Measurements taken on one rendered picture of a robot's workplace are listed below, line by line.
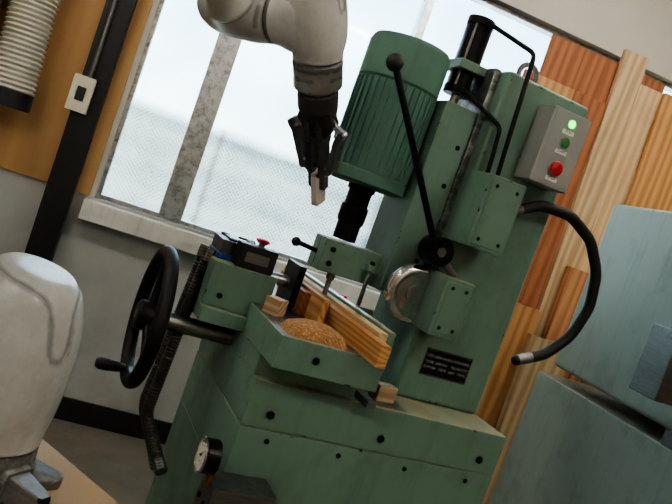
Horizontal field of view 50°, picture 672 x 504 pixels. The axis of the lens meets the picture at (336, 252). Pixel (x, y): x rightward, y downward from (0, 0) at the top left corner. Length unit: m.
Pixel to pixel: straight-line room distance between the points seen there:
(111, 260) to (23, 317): 1.99
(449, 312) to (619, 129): 2.00
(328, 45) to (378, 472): 0.81
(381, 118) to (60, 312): 0.79
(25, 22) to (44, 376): 1.91
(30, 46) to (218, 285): 1.48
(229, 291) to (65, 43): 1.62
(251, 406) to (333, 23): 0.68
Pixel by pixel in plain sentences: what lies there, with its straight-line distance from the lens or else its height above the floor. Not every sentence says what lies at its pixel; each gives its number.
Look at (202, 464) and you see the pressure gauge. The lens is 1.28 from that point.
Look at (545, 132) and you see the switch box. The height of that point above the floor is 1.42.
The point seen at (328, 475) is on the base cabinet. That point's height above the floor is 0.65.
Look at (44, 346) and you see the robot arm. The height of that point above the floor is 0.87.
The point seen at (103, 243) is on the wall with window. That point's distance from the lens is 2.87.
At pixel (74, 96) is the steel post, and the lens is 2.75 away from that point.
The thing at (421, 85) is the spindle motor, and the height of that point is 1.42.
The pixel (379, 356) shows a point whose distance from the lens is 1.25.
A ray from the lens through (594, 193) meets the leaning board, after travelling 3.25.
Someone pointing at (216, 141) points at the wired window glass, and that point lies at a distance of 2.92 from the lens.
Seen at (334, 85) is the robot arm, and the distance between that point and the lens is 1.30.
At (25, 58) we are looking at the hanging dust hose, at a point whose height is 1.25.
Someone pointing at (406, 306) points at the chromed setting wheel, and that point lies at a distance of 1.48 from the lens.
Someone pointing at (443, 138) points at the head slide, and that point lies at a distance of 1.53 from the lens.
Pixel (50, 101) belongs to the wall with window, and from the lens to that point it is 2.85.
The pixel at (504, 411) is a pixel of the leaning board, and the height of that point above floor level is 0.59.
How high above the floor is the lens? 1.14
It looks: 4 degrees down
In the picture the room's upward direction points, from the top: 19 degrees clockwise
